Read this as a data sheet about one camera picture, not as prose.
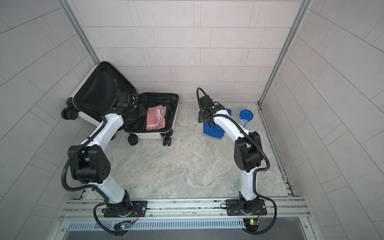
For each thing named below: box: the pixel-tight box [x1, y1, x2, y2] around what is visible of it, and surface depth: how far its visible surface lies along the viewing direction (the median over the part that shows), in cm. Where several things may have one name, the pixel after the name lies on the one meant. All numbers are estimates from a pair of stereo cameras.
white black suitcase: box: [61, 61, 179, 147], surface depth 89 cm
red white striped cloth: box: [146, 104, 167, 131], surface depth 104 cm
